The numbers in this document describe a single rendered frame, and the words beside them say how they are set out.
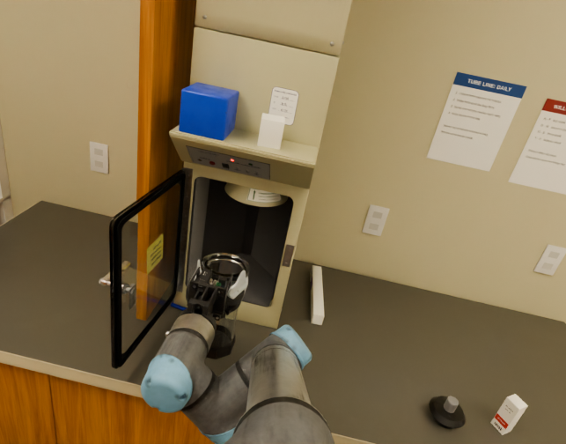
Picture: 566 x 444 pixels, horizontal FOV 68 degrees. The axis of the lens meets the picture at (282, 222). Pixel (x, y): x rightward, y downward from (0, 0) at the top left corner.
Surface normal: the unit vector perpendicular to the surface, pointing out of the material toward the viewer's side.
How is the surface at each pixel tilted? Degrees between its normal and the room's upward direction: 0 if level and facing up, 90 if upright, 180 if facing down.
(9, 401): 90
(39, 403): 90
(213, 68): 90
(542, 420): 2
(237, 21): 90
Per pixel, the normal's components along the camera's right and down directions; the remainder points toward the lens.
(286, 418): 0.15, -0.98
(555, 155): -0.14, 0.45
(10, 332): 0.18, -0.87
